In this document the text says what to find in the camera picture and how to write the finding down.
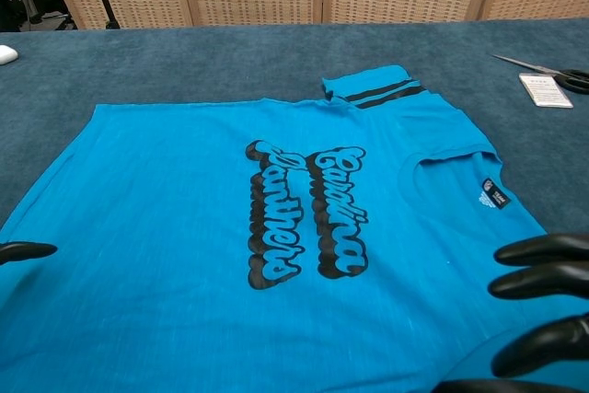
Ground black-handled steel scissors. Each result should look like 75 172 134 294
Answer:
491 53 589 95

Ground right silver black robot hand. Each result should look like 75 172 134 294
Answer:
436 232 589 393

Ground blue carpet table cover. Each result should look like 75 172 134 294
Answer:
0 17 589 247

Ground blue Carolina Panthers T-shirt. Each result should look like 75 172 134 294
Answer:
0 64 589 393

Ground white card badge holder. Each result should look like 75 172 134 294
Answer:
518 72 574 110

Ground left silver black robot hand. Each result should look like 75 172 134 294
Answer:
0 240 59 268

